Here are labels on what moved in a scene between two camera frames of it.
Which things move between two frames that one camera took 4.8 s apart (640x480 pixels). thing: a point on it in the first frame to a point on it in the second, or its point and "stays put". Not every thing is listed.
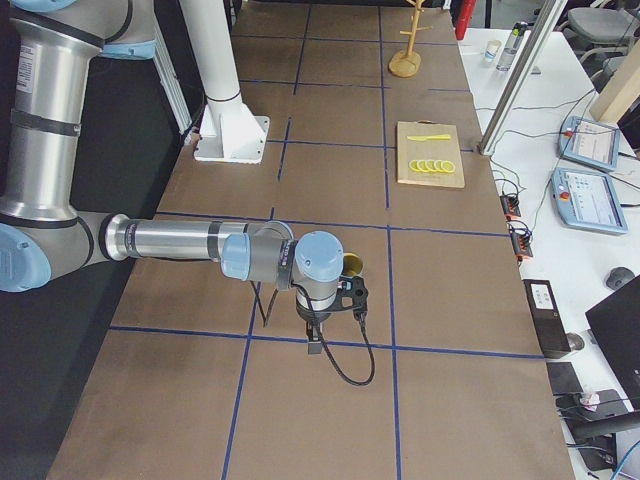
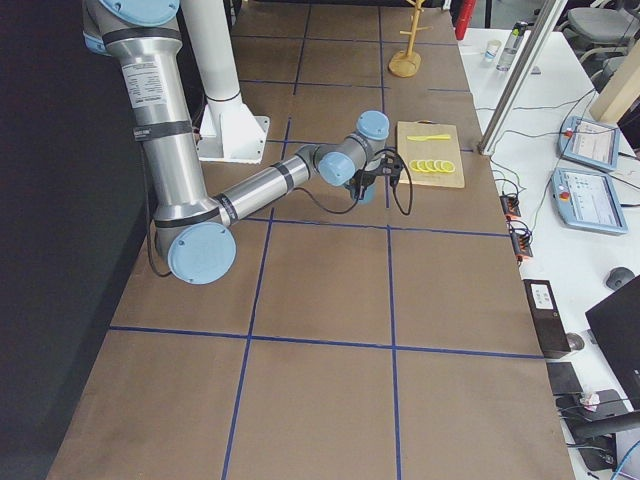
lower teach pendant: x=587 y=201 stays put
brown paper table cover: x=203 y=373 stays put
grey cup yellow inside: x=353 y=265 to x=370 y=193
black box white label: x=552 y=337 stays put
